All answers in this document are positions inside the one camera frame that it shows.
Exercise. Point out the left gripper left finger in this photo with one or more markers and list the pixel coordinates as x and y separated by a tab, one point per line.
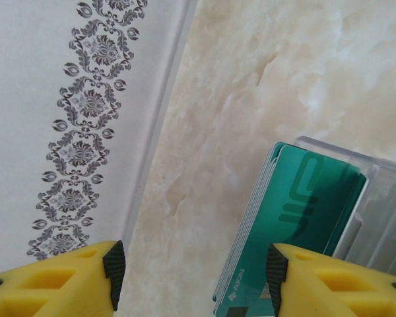
92	297

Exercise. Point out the thin aluminium wall rail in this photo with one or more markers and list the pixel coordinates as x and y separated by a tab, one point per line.
165	99

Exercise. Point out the green credit card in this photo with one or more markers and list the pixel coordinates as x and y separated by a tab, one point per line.
300	198

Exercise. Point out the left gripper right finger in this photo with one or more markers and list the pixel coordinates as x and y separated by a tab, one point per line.
300	297

